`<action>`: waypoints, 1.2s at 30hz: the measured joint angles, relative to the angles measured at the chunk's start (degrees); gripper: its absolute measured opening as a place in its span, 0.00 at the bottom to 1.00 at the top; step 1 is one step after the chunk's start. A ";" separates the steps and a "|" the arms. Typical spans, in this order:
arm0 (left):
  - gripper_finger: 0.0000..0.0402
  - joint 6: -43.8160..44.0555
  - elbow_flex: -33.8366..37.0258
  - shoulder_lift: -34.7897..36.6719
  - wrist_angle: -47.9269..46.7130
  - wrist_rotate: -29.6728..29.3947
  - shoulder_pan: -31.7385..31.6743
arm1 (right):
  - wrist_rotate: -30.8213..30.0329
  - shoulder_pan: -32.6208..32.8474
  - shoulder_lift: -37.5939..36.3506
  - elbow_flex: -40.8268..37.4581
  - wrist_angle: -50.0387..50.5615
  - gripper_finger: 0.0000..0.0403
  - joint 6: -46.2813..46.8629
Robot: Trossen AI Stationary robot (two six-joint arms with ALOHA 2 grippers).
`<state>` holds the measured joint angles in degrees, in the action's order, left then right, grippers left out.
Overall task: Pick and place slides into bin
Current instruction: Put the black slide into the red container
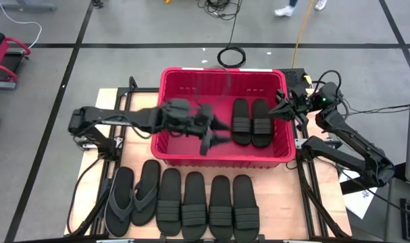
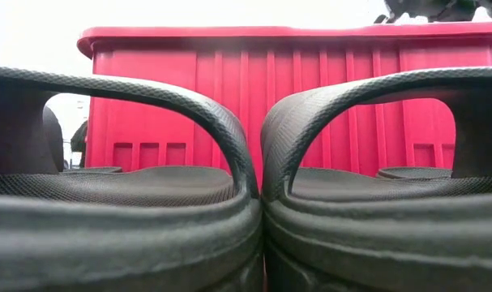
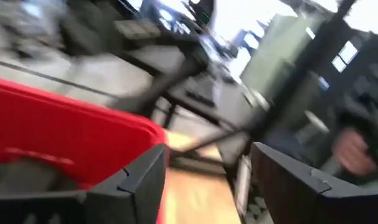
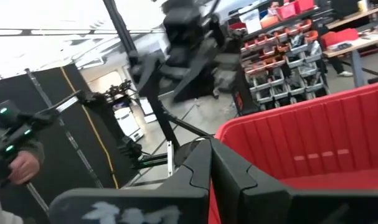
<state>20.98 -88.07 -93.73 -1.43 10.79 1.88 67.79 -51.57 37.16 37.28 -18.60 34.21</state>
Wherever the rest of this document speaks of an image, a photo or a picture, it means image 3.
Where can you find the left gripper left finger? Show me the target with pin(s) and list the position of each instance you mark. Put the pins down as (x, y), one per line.
(139, 193)

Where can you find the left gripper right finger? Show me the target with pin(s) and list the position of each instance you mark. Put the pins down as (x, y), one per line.
(288, 193)

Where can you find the red plastic bin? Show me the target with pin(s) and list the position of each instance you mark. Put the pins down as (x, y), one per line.
(67, 124)

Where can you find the person's hand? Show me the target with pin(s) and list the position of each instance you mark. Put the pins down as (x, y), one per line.
(352, 152)

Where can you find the person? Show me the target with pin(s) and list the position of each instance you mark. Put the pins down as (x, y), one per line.
(372, 124)

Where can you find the grey desk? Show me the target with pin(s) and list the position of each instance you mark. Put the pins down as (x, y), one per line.
(163, 59)

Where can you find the black aluminium table frame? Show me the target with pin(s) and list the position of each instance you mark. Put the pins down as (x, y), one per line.
(300, 71)

